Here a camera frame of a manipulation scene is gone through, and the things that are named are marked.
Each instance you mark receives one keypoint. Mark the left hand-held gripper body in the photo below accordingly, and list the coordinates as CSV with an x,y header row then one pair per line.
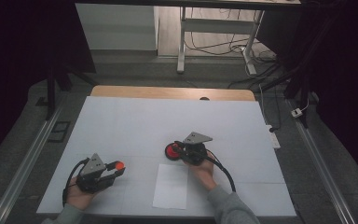
x,y
90,182

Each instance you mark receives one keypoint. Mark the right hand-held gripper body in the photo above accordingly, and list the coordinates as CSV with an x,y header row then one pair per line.
x,y
195,152

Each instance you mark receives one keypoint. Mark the round red ink pad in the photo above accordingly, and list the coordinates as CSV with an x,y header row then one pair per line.
x,y
171,152

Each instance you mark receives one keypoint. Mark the small red stamp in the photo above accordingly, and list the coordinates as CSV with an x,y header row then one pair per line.
x,y
120,165

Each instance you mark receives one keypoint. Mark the white paper sheet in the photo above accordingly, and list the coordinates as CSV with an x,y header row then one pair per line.
x,y
171,186

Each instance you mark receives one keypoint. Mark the person's left hand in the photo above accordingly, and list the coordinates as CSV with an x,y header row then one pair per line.
x,y
79,197

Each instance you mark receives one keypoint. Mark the person's right hand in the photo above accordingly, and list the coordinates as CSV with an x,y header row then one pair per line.
x,y
203,174

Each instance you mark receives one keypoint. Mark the white table cover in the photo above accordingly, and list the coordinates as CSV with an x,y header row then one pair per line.
x,y
136,124

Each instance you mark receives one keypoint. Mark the white power strip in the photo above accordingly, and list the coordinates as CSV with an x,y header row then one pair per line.
x,y
274,138

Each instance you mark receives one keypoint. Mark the black tripod stand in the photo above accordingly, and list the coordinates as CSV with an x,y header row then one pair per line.
x,y
51,93
303,90

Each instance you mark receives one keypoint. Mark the small white adapter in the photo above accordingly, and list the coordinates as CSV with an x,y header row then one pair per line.
x,y
296,112

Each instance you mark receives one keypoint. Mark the white cabinet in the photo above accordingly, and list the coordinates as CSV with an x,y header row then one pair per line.
x,y
118,28

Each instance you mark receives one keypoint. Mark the black curtain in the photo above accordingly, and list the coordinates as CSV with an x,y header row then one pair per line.
x,y
345,62
18,56

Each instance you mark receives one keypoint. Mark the metal floor rail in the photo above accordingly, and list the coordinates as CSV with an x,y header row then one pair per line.
x,y
28,161
320,161

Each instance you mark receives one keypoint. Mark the white desk frame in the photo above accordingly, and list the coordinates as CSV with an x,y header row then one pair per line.
x,y
217,25

